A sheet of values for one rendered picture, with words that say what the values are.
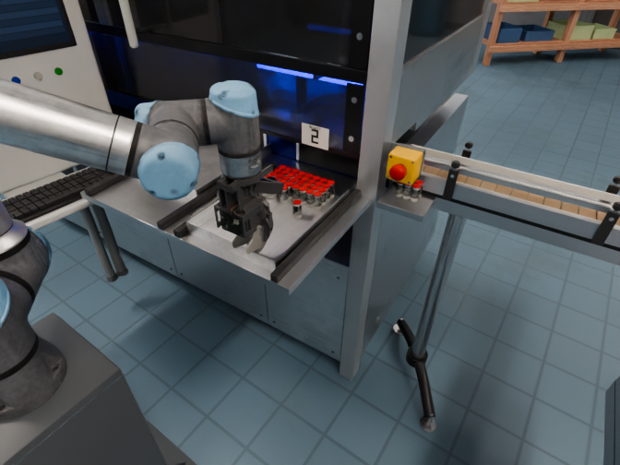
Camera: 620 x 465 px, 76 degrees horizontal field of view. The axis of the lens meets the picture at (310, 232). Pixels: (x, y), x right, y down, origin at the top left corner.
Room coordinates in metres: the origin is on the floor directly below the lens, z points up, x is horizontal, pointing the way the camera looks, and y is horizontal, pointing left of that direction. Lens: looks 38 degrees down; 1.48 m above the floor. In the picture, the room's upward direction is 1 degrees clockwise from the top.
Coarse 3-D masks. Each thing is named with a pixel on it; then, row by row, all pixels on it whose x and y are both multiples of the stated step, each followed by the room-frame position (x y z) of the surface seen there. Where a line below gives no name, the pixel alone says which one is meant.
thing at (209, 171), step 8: (216, 144) 1.24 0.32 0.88; (200, 152) 1.18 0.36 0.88; (208, 152) 1.18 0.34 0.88; (216, 152) 1.18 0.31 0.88; (264, 152) 1.15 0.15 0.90; (200, 160) 1.13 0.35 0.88; (208, 160) 1.13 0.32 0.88; (216, 160) 1.13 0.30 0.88; (200, 168) 1.07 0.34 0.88; (208, 168) 1.08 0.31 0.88; (216, 168) 1.08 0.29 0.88; (200, 176) 1.03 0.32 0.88; (208, 176) 1.03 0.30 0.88; (216, 176) 0.97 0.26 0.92; (200, 184) 0.98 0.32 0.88; (208, 184) 0.93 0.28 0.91; (192, 192) 0.90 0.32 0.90; (200, 192) 0.91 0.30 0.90
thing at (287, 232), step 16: (208, 208) 0.82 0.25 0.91; (272, 208) 0.87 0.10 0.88; (288, 208) 0.87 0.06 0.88; (304, 208) 0.87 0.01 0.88; (192, 224) 0.75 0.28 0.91; (208, 224) 0.79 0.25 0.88; (288, 224) 0.79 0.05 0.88; (304, 224) 0.79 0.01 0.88; (208, 240) 0.72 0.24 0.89; (224, 240) 0.69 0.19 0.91; (272, 240) 0.73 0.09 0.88; (288, 240) 0.73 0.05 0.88; (240, 256) 0.67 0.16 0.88; (256, 256) 0.65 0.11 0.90; (272, 256) 0.67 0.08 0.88
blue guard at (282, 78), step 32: (96, 32) 1.45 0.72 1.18; (128, 64) 1.39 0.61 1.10; (160, 64) 1.30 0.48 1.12; (192, 64) 1.23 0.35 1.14; (224, 64) 1.16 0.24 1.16; (256, 64) 1.11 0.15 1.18; (160, 96) 1.32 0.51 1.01; (192, 96) 1.24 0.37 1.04; (256, 96) 1.11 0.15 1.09; (288, 96) 1.05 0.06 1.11; (320, 96) 1.00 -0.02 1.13; (288, 128) 1.06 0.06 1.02
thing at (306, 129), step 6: (306, 126) 1.02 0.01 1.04; (312, 126) 1.01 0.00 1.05; (318, 126) 1.00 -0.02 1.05; (306, 132) 1.02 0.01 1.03; (312, 132) 1.01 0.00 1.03; (318, 132) 1.00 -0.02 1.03; (324, 132) 0.99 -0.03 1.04; (306, 138) 1.02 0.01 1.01; (318, 138) 1.00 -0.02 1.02; (324, 138) 0.99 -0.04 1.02; (306, 144) 1.02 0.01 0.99; (312, 144) 1.01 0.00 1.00; (318, 144) 1.00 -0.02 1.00; (324, 144) 0.99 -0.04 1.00
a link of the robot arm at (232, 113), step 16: (224, 96) 0.61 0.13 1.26; (240, 96) 0.61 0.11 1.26; (208, 112) 0.61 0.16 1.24; (224, 112) 0.61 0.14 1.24; (240, 112) 0.61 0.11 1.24; (256, 112) 0.64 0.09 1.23; (224, 128) 0.60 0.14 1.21; (240, 128) 0.61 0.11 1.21; (256, 128) 0.63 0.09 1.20; (224, 144) 0.61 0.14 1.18; (240, 144) 0.61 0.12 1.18; (256, 144) 0.63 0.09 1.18
